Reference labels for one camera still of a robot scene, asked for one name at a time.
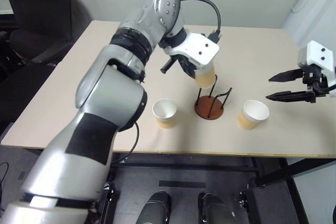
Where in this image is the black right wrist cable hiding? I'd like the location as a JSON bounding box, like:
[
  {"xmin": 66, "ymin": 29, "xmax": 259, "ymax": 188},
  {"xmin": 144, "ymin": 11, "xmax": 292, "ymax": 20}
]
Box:
[{"xmin": 313, "ymin": 82, "xmax": 336, "ymax": 97}]

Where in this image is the thin black floor cable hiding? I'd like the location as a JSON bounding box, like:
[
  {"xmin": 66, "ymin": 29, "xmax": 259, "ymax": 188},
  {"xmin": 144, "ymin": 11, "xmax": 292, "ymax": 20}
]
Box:
[{"xmin": 0, "ymin": 161, "xmax": 10, "ymax": 186}]

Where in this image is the black floor tape strip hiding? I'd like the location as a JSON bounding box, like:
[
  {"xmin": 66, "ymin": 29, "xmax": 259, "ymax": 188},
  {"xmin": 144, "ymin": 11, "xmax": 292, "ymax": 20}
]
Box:
[{"xmin": 158, "ymin": 180, "xmax": 207, "ymax": 189}]

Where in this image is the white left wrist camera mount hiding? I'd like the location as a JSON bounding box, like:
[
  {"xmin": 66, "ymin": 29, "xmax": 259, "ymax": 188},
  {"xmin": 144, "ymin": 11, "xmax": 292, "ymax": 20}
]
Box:
[{"xmin": 164, "ymin": 32, "xmax": 220, "ymax": 68}]

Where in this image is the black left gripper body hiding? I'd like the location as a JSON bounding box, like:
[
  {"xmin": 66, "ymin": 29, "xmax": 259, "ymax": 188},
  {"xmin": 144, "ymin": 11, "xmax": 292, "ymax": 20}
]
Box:
[{"xmin": 169, "ymin": 54, "xmax": 197, "ymax": 68}]

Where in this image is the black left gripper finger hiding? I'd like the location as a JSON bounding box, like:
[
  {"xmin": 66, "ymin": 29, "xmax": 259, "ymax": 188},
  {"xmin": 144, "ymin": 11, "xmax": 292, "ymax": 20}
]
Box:
[
  {"xmin": 160, "ymin": 58, "xmax": 175, "ymax": 74},
  {"xmin": 180, "ymin": 60, "xmax": 197, "ymax": 79}
]

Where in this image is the black table frame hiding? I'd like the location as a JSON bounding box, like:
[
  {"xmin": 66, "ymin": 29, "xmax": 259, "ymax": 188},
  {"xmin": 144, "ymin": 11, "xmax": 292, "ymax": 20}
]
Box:
[{"xmin": 103, "ymin": 152, "xmax": 336, "ymax": 224}]

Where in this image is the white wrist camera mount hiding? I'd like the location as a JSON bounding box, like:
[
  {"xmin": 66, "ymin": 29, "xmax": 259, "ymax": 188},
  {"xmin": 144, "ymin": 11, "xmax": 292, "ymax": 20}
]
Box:
[
  {"xmin": 298, "ymin": 40, "xmax": 336, "ymax": 83},
  {"xmin": 164, "ymin": 32, "xmax": 220, "ymax": 68}
]

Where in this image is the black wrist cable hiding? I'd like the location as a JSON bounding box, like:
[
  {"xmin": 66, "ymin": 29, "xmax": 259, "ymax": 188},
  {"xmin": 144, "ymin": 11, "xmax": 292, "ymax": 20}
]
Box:
[
  {"xmin": 180, "ymin": 0, "xmax": 222, "ymax": 44},
  {"xmin": 313, "ymin": 82, "xmax": 336, "ymax": 97}
]

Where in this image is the wire cup holder brown base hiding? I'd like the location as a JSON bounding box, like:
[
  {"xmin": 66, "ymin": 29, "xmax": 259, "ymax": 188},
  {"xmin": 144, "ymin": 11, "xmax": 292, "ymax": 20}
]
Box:
[{"xmin": 194, "ymin": 74, "xmax": 233, "ymax": 121}]

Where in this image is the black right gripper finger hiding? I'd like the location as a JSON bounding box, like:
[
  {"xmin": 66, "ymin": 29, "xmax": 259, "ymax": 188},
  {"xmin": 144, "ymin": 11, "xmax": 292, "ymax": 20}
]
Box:
[
  {"xmin": 265, "ymin": 91, "xmax": 316, "ymax": 103},
  {"xmin": 268, "ymin": 68, "xmax": 306, "ymax": 82}
]

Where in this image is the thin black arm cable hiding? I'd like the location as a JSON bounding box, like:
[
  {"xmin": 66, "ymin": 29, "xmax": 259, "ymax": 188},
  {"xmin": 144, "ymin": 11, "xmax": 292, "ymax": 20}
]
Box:
[{"xmin": 111, "ymin": 121, "xmax": 140, "ymax": 167}]

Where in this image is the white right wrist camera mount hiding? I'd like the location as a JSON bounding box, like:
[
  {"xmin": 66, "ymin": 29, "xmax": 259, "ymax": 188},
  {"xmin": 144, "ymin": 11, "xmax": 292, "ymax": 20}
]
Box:
[{"xmin": 298, "ymin": 40, "xmax": 336, "ymax": 83}]

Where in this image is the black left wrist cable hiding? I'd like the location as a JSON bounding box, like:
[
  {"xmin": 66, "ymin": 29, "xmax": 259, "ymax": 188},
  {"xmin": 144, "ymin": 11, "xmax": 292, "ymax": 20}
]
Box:
[{"xmin": 180, "ymin": 0, "xmax": 222, "ymax": 44}]

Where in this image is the black office chair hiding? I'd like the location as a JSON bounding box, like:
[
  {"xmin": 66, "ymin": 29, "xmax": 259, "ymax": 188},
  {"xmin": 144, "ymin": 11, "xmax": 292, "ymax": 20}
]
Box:
[{"xmin": 0, "ymin": 0, "xmax": 93, "ymax": 130}]

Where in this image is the brown paper cup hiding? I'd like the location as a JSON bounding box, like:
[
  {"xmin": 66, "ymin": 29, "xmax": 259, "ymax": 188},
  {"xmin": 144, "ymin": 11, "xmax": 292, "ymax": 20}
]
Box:
[
  {"xmin": 152, "ymin": 98, "xmax": 178, "ymax": 130},
  {"xmin": 195, "ymin": 60, "xmax": 217, "ymax": 89},
  {"xmin": 236, "ymin": 99, "xmax": 270, "ymax": 131}
]

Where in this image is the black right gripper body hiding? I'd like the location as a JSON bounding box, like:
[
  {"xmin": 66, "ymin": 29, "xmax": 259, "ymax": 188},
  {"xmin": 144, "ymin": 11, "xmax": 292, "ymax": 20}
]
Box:
[{"xmin": 298, "ymin": 62, "xmax": 329, "ymax": 93}]

